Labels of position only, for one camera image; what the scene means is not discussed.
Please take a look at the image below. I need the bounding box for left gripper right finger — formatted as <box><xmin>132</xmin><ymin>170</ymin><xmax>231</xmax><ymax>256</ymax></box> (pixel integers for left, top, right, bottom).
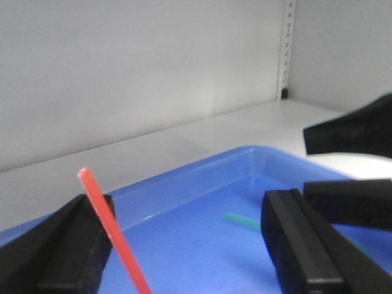
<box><xmin>260</xmin><ymin>189</ymin><xmax>391</xmax><ymax>293</ymax></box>

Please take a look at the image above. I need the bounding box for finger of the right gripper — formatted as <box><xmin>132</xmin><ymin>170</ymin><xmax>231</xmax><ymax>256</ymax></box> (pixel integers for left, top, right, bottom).
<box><xmin>303</xmin><ymin>93</ymin><xmax>391</xmax><ymax>158</ymax></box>
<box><xmin>303</xmin><ymin>179</ymin><xmax>391</xmax><ymax>230</ymax></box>

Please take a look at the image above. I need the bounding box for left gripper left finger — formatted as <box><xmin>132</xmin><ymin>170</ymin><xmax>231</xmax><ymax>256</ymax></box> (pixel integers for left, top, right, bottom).
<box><xmin>1</xmin><ymin>194</ymin><xmax>112</xmax><ymax>293</ymax></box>

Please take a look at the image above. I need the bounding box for red plastic spoon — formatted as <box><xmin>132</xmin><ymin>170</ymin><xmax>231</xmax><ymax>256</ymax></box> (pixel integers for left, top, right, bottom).
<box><xmin>77</xmin><ymin>167</ymin><xmax>153</xmax><ymax>293</ymax></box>

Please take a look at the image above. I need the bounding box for green plastic spoon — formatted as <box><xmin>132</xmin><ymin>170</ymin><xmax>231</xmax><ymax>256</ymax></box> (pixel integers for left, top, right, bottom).
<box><xmin>223</xmin><ymin>213</ymin><xmax>260</xmax><ymax>231</ymax></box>

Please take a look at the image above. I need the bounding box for white lab cabinet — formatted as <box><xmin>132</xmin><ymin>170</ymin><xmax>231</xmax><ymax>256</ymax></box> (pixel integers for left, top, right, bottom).
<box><xmin>1</xmin><ymin>1</ymin><xmax>391</xmax><ymax>229</ymax></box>

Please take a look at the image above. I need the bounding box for blue plastic tray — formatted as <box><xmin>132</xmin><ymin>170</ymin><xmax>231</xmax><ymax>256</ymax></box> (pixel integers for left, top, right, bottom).
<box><xmin>1</xmin><ymin>146</ymin><xmax>391</xmax><ymax>293</ymax></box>

